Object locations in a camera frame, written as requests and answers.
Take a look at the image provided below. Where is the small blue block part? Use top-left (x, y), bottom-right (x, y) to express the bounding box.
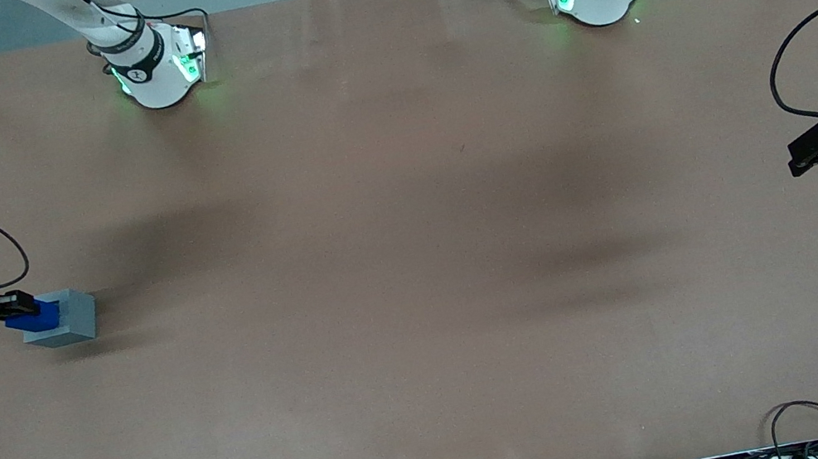
top-left (2, 296), bottom-right (66, 339)

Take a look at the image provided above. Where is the gray square base block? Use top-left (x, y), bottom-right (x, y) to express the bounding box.
top-left (16, 284), bottom-right (103, 354)

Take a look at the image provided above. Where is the brown table cover sheet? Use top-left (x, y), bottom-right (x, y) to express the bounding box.
top-left (0, 0), bottom-right (818, 459)

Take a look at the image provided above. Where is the black cable loop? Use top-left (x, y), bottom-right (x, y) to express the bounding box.
top-left (766, 396), bottom-right (818, 452)

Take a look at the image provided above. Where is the black right arm base cable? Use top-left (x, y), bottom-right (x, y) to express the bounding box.
top-left (65, 0), bottom-right (216, 80)

